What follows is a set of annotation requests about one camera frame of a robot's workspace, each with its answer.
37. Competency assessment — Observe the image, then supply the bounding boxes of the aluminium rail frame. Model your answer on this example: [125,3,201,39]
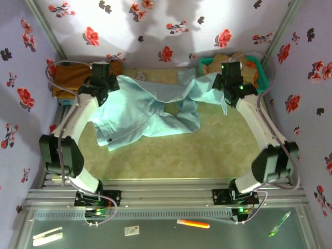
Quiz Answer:
[24,103,308,208]

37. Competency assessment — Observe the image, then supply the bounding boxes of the grey left base cable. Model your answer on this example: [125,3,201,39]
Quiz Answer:
[84,193,119,226]

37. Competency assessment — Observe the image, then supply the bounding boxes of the beige trousers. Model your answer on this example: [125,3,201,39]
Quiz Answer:
[202,53,257,86]

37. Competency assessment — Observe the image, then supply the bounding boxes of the green-lit controller board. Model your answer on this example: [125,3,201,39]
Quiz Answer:
[231,206,254,222]
[85,206,109,219]

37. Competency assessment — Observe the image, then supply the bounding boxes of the green pen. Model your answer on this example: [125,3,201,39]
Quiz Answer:
[268,211,293,237]

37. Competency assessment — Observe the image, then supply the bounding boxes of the yellow-green marbled table mat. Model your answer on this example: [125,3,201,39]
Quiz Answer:
[77,67,262,180]

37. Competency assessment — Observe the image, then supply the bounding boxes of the orange marker pen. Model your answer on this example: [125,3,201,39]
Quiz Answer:
[176,219,210,229]

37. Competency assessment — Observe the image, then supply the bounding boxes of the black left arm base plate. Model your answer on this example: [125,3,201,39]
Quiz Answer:
[74,190,122,208]

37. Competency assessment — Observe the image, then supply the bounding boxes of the orange garment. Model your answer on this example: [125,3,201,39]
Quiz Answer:
[246,61,260,89]

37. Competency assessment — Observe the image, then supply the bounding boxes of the folded brown trousers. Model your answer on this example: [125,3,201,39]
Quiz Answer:
[51,61,123,101]

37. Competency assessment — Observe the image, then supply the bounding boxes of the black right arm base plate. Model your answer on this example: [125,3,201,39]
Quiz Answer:
[212,188,259,205]

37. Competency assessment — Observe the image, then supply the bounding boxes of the teal plastic basket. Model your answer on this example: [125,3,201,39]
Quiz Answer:
[199,56,270,95]

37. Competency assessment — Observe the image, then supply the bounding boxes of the slotted grey cable tray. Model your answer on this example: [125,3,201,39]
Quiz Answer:
[33,209,234,221]

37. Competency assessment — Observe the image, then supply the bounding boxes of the folded blue garment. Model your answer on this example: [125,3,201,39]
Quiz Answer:
[57,97,78,106]

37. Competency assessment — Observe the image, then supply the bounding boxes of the light blue trousers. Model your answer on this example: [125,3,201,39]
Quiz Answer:
[92,67,229,153]

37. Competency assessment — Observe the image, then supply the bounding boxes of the aluminium corner post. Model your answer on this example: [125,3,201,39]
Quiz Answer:
[260,0,303,67]
[25,0,68,61]

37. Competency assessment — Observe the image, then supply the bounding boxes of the white stapler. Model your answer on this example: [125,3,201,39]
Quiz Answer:
[33,227,64,246]

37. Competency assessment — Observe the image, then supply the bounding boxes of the grey base cable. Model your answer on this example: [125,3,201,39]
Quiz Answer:
[234,190,268,225]
[84,193,119,226]

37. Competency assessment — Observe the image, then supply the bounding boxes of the grey right base cable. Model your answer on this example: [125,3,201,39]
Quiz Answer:
[234,190,268,225]

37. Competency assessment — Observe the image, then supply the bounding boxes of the white card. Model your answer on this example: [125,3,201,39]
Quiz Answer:
[124,225,140,237]

